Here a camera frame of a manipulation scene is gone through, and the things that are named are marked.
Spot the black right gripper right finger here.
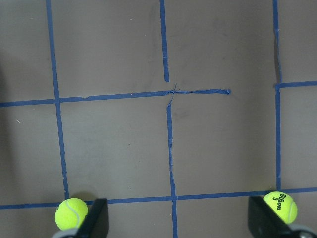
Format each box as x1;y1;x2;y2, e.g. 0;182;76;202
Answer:
248;196;293;238

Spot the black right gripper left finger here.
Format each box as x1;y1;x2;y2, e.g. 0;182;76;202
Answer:
75;198;109;238

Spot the Wilson yellow tennis ball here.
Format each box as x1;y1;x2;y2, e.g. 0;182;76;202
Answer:
263;191;298;224

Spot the center yellow tennis ball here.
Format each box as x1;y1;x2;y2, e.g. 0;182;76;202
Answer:
54;198;88;231

